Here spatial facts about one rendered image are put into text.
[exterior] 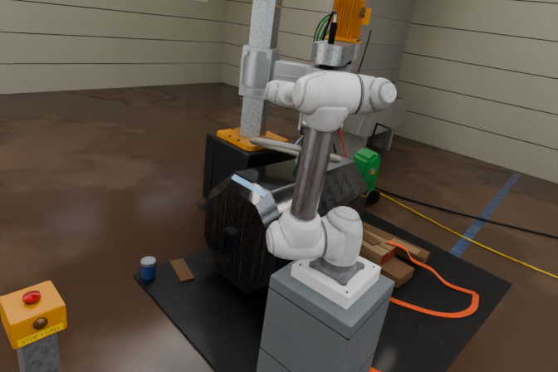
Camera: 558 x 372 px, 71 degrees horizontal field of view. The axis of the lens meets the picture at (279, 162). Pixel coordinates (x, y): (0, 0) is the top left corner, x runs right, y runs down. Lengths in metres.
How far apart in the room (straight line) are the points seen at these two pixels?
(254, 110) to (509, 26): 4.81
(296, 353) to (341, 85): 1.14
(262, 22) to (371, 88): 2.14
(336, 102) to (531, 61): 6.04
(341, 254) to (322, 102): 0.67
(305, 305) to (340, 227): 0.35
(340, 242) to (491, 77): 5.90
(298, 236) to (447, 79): 6.14
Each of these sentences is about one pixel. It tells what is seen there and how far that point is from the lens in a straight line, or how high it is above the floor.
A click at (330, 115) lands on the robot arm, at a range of 1.22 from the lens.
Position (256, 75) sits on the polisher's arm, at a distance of 3.25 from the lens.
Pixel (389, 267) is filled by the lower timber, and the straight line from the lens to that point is 3.26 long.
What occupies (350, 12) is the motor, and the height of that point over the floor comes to 1.92.
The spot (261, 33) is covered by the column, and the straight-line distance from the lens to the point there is 3.29.
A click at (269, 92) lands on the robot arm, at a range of 1.74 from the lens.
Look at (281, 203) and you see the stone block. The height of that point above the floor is 0.76.
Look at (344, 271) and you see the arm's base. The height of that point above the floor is 0.90.
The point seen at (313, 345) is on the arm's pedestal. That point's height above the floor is 0.61.
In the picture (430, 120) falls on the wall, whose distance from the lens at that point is 7.49.
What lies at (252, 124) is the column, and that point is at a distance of 3.41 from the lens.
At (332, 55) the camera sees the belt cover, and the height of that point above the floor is 1.64.
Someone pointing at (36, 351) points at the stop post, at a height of 0.95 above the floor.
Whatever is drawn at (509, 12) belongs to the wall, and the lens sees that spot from 7.21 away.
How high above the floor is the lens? 1.83
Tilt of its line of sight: 21 degrees down
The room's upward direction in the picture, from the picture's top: 8 degrees clockwise
